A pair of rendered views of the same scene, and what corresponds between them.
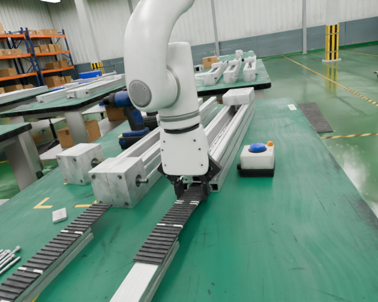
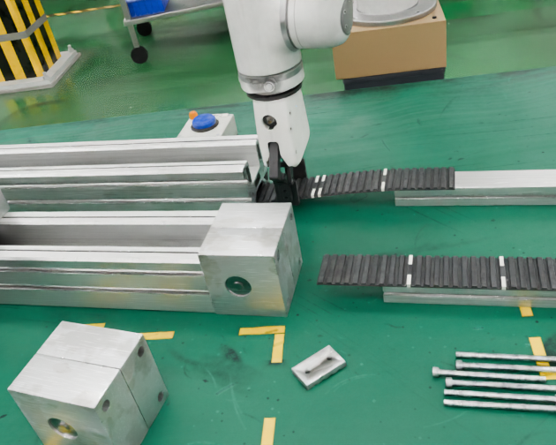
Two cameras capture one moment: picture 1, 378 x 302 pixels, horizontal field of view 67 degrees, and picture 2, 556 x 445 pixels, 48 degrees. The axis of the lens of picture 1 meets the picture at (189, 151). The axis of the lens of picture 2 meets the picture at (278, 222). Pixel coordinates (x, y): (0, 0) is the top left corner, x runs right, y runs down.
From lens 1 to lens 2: 1.01 m
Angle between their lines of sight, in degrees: 80
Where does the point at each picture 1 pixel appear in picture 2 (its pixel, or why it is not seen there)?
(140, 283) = (484, 175)
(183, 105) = not seen: hidden behind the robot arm
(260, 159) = (230, 127)
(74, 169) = (142, 384)
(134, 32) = not seen: outside the picture
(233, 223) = (350, 160)
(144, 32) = not seen: outside the picture
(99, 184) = (283, 263)
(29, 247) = (424, 361)
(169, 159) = (296, 137)
